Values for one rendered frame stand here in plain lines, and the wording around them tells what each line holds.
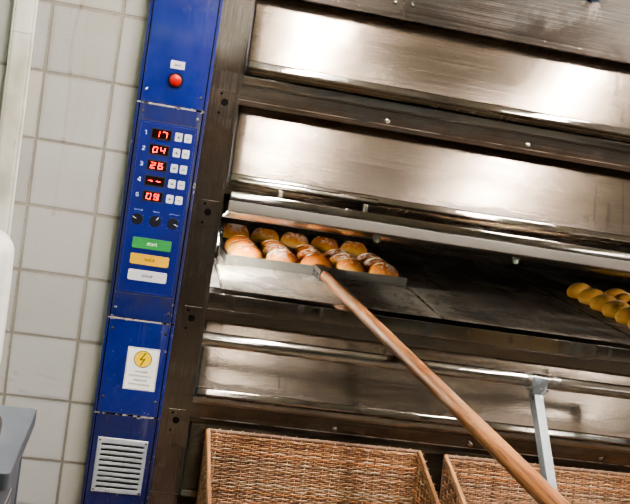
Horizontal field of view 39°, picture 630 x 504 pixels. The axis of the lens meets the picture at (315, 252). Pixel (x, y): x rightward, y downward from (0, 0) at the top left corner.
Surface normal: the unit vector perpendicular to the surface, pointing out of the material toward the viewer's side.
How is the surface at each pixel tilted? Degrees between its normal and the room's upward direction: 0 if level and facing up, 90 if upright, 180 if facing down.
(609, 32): 90
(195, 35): 90
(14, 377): 90
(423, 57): 70
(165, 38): 90
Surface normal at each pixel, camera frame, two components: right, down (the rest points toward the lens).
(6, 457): 0.17, -0.98
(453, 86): 0.19, -0.18
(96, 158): 0.14, 0.17
